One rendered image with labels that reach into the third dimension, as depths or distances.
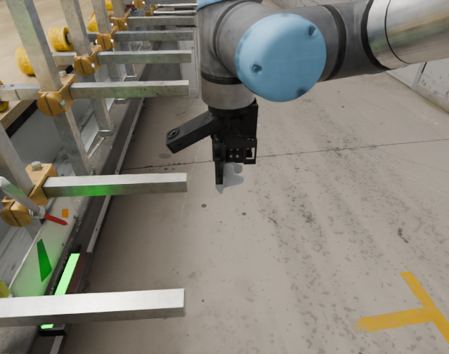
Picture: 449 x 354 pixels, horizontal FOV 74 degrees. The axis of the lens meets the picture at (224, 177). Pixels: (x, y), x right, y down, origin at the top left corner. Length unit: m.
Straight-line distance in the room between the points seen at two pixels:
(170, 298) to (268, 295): 1.00
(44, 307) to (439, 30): 0.58
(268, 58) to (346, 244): 1.45
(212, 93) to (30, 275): 0.46
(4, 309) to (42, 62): 0.49
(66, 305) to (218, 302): 0.97
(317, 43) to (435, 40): 0.10
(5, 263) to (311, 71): 0.82
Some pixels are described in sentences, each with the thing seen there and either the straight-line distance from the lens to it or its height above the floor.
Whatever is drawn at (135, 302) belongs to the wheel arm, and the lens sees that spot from 0.49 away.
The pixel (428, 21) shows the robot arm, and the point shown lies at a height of 1.19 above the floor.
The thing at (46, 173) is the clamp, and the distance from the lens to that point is 0.71.
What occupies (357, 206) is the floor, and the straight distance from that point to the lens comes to 1.94.
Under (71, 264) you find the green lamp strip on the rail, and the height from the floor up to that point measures 0.70.
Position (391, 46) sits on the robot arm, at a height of 1.16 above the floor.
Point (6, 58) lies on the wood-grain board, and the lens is 1.39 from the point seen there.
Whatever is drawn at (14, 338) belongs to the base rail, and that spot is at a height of 0.70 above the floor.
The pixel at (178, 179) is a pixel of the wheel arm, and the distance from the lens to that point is 0.62.
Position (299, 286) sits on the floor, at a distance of 1.50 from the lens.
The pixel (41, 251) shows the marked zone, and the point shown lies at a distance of 0.70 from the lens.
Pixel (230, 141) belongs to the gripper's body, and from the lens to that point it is 0.54.
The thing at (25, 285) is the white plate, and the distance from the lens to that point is 0.67.
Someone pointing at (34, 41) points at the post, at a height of 1.08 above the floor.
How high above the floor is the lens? 1.25
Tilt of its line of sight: 39 degrees down
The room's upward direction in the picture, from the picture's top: straight up
